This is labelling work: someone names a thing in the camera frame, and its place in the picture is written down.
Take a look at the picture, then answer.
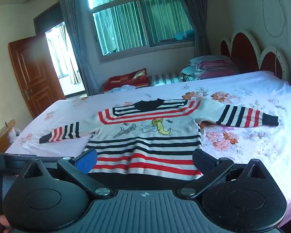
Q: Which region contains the stack of folded quilts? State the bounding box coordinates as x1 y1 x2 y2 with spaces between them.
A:
181 55 240 82

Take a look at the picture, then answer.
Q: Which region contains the striped cartoon sweater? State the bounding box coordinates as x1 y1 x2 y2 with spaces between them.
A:
39 98 279 182

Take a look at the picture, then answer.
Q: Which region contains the red patterned pillow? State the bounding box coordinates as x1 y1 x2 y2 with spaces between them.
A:
104 68 150 93

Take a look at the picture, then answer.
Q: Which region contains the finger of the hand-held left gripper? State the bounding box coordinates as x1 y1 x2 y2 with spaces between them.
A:
3 152 75 170

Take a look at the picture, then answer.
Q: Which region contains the teal cloth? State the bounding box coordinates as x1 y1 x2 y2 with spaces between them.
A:
173 30 195 41

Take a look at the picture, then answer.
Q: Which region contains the floral white bedspread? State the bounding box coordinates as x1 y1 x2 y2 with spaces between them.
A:
8 70 291 229

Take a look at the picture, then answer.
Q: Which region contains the brown wooden door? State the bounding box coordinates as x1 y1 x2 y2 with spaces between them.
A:
8 36 66 119

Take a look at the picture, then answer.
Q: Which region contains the white wall cable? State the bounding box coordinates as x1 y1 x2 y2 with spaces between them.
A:
261 0 288 38

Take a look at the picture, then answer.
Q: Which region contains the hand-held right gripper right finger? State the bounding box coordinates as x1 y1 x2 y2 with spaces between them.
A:
179 148 273 198

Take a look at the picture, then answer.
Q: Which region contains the red and white headboard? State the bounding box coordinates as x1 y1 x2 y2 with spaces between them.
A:
219 29 290 80

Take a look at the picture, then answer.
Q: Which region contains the light blue cloth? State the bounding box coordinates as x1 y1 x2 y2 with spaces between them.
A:
110 84 136 93

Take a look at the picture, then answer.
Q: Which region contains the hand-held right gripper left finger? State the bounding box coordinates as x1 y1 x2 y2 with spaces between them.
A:
21 148 112 198

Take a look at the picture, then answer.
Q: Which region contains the wooden nightstand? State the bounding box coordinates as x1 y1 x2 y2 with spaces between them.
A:
0 119 18 153

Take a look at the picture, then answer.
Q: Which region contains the sliding glass window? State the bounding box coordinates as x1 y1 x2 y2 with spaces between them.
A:
84 0 197 63

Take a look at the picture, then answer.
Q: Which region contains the striped pillow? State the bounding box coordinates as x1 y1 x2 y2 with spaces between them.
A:
149 71 185 86

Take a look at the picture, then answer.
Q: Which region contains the grey curtain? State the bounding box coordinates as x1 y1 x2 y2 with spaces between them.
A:
57 0 105 96
172 0 212 56

